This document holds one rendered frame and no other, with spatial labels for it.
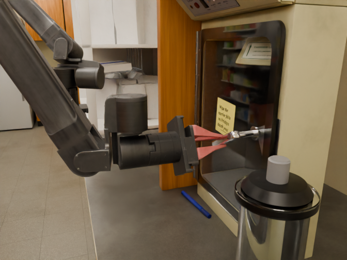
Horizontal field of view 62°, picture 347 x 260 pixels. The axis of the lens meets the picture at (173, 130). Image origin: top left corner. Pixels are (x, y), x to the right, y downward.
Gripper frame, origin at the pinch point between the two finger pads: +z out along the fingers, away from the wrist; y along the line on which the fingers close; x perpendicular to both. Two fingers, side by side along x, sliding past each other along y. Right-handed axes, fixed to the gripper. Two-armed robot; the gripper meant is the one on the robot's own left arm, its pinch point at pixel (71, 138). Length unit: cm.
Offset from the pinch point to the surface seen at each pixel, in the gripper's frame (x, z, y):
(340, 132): -22, -2, 76
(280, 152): -46, -9, 33
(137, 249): -32.3, 15.3, 11.3
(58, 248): 103, 112, -15
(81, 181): 205, 113, 6
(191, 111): -9.2, -7.9, 32.8
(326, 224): -39, 15, 56
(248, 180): -53, -9, 22
